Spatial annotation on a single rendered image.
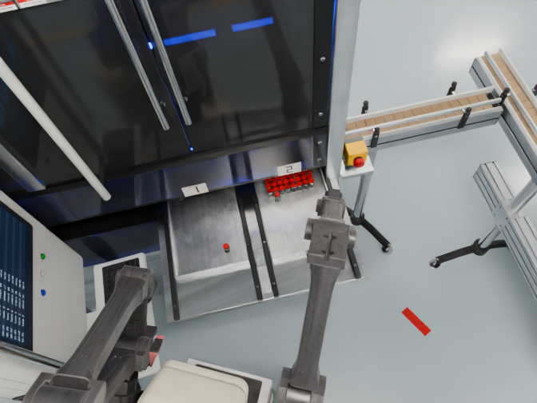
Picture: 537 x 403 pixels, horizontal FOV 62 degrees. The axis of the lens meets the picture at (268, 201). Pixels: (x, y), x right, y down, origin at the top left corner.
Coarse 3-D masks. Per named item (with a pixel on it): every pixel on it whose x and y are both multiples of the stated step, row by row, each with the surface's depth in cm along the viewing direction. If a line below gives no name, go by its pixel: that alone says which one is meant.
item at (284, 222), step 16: (320, 176) 170; (256, 192) 165; (304, 192) 168; (320, 192) 167; (272, 208) 165; (288, 208) 165; (304, 208) 164; (272, 224) 162; (288, 224) 162; (304, 224) 161; (272, 240) 159; (288, 240) 159; (304, 240) 158; (272, 256) 153; (288, 256) 154
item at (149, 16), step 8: (144, 0) 84; (144, 8) 85; (144, 16) 87; (152, 16) 88; (152, 24) 89; (152, 32) 90; (160, 32) 92; (160, 40) 93; (160, 48) 94; (160, 56) 96; (168, 56) 97; (168, 64) 98; (168, 72) 100; (176, 80) 103; (176, 88) 105; (176, 96) 107; (184, 96) 117; (184, 104) 110; (184, 112) 112; (184, 120) 116
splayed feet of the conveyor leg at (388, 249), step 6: (348, 210) 246; (354, 222) 243; (360, 222) 243; (366, 222) 242; (366, 228) 242; (372, 228) 241; (372, 234) 242; (378, 234) 241; (378, 240) 242; (384, 240) 241; (384, 246) 241; (390, 246) 246; (384, 252) 245; (390, 252) 245
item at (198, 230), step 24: (216, 192) 171; (168, 216) 163; (192, 216) 166; (216, 216) 166; (192, 240) 162; (216, 240) 161; (240, 240) 160; (192, 264) 157; (216, 264) 156; (240, 264) 154
